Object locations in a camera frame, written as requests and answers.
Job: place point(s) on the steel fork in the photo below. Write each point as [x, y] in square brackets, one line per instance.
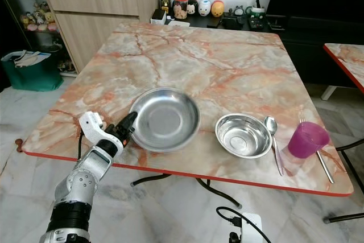
[325, 168]

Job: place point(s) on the white table leg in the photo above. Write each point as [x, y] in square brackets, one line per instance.
[329, 92]

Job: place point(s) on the black chair leg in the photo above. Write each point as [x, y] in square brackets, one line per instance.
[344, 217]

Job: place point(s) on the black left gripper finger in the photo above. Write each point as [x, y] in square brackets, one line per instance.
[126, 120]
[131, 123]

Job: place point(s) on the jar with red lid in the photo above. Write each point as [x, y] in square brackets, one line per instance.
[181, 7]

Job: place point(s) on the white egg figurine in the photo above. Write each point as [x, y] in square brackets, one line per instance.
[205, 8]

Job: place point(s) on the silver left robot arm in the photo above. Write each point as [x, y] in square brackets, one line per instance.
[82, 183]

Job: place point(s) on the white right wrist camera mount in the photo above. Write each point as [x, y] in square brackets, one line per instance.
[250, 229]

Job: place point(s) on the yellow egg figurine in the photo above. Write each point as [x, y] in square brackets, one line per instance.
[217, 9]

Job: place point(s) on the steel spoon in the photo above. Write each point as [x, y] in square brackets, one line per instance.
[271, 124]

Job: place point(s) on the small steel bowl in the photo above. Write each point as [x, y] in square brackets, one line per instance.
[243, 136]

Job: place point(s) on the light wooden cabinet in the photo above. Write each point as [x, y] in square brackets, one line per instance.
[99, 18]

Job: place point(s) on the green mug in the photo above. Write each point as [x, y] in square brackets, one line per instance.
[256, 11]

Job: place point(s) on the purple plastic cup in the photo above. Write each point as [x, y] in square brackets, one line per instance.
[307, 139]

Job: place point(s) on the green bag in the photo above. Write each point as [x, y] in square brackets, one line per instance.
[32, 72]

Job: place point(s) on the black and white figurine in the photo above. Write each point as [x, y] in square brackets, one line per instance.
[193, 7]

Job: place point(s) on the red-edged marble side table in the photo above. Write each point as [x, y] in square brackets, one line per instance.
[348, 58]

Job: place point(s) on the small red-brown floor toy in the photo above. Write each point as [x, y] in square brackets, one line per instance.
[19, 145]

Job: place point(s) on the large steel plate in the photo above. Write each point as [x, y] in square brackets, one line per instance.
[166, 119]

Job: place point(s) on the glass display shelf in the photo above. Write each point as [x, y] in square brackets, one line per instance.
[28, 21]

